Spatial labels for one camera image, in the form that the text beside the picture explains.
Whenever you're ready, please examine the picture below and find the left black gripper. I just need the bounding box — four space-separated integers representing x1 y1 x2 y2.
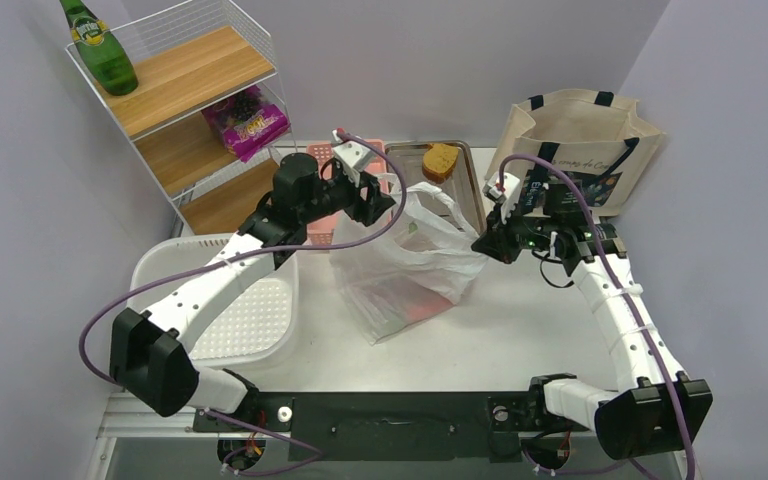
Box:
298 166 393 225

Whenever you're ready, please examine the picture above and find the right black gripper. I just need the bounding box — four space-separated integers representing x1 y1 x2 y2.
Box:
473 198 559 266

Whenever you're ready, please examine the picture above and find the white plastic grocery bag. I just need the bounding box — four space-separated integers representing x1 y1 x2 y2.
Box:
329 173 488 345

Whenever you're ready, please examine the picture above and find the beige canvas tote bag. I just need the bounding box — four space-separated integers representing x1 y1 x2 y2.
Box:
485 89 665 217

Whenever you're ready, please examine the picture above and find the white plastic basin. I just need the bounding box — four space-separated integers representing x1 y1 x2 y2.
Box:
130 233 299 369

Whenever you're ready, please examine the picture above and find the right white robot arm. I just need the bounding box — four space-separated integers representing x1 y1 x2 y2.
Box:
472 174 713 460

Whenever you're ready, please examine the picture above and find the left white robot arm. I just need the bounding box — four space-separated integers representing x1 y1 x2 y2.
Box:
109 144 396 430

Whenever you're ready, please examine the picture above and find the pink plastic basket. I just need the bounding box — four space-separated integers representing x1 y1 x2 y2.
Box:
306 142 388 245

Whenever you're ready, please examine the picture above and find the stainless steel tray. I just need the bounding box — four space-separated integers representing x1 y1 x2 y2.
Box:
385 140 486 233

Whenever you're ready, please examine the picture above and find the brown bread slice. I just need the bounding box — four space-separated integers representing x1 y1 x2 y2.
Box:
421 143 459 183

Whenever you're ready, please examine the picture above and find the purple snack packet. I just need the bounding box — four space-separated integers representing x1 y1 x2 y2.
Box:
201 86 290 163

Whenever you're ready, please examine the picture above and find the green glass bottle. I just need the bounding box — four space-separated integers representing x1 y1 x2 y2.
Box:
60 0 139 96

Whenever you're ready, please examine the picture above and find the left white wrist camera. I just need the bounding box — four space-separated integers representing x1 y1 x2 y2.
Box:
331 128 377 187

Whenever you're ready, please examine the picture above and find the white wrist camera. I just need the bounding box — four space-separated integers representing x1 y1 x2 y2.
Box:
482 171 535 231
331 128 377 187

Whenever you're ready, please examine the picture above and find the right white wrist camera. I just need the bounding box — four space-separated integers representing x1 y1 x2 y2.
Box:
482 171 535 231

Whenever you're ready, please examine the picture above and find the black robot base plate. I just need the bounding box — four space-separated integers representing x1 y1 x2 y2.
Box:
191 390 597 465

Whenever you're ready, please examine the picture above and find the white wire wooden shelf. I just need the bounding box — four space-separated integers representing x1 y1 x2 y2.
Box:
65 1 298 235

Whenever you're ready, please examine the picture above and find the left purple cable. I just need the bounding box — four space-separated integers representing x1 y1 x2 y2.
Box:
77 129 410 387

